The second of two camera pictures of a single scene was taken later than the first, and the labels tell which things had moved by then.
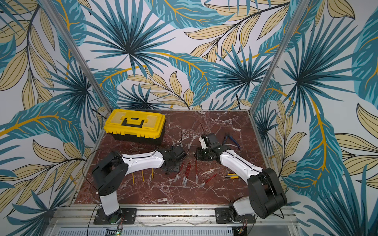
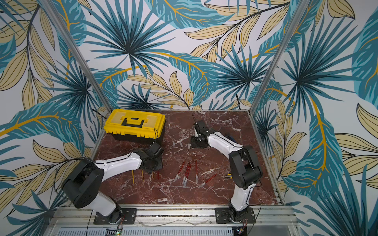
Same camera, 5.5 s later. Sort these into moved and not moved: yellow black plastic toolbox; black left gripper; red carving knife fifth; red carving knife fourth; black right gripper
Moved: black left gripper; black right gripper
Not moved: red carving knife fourth; red carving knife fifth; yellow black plastic toolbox
